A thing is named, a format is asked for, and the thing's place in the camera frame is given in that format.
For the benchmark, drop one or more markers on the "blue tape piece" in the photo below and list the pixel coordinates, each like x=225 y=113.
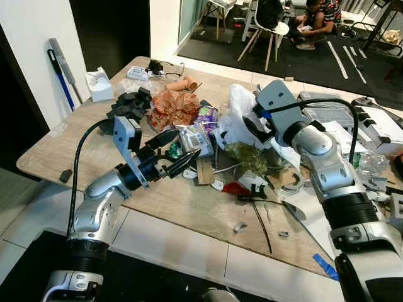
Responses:
x=326 y=267

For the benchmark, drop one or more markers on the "grey keyboard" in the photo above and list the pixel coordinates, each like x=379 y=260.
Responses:
x=324 y=107

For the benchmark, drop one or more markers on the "white tissue box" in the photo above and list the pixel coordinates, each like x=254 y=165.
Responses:
x=99 y=85

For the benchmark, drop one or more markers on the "seated person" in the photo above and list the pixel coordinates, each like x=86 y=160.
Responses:
x=321 y=19

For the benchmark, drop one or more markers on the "purple snack wrapper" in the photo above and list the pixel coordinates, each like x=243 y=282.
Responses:
x=208 y=116

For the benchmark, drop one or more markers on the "white black device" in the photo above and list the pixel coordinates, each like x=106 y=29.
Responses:
x=381 y=129

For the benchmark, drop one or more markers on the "clear plastic bottle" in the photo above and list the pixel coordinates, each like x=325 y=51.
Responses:
x=371 y=163

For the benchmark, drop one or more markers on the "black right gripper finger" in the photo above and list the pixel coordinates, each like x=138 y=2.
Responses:
x=253 y=129

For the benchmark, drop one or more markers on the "small metal clip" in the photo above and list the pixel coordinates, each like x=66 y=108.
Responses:
x=283 y=234
x=240 y=226

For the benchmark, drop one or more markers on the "white silvery plastic bag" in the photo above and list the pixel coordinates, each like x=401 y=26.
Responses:
x=236 y=116

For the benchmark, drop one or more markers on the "small black gadget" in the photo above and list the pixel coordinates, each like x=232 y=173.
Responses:
x=155 y=67

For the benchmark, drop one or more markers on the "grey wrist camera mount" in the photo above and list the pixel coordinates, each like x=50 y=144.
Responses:
x=277 y=100
x=124 y=133

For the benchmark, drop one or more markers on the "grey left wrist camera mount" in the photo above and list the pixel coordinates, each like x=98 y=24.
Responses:
x=124 y=133

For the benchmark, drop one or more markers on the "white chair wooden legs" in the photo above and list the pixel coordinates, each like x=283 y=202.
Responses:
x=267 y=28

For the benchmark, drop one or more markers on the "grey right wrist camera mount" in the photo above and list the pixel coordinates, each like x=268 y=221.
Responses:
x=277 y=100

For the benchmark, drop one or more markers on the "red wrapper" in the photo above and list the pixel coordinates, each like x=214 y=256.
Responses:
x=234 y=189

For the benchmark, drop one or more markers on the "black plastic parts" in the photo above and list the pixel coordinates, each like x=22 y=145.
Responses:
x=129 y=107

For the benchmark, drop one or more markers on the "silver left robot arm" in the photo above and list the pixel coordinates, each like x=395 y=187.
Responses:
x=94 y=211

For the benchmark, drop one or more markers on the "small wooden block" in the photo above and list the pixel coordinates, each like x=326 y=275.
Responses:
x=204 y=171

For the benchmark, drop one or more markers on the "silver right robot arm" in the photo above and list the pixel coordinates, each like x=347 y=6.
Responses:
x=343 y=189

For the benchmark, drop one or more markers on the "small black block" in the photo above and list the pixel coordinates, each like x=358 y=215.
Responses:
x=65 y=175

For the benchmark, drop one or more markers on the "beige cardboard tube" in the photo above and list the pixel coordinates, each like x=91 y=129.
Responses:
x=181 y=83

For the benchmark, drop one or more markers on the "brown crumpled paper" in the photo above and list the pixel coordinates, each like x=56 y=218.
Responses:
x=173 y=108

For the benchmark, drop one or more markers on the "green crumpled wrapper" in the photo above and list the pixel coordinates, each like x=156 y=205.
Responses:
x=247 y=157

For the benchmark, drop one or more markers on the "small white box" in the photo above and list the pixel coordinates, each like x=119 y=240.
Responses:
x=137 y=73

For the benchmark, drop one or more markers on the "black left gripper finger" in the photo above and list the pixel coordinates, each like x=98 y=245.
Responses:
x=164 y=139
x=183 y=163

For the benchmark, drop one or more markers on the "grey right robot foot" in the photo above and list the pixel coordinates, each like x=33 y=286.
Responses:
x=219 y=296

